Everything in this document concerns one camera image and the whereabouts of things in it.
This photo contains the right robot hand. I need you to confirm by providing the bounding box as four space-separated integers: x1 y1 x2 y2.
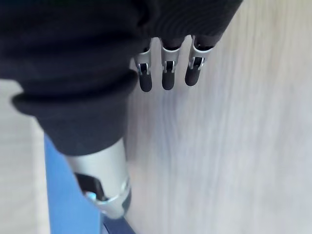
0 0 244 219

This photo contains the blue folder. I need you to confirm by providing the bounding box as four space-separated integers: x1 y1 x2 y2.
43 134 137 234

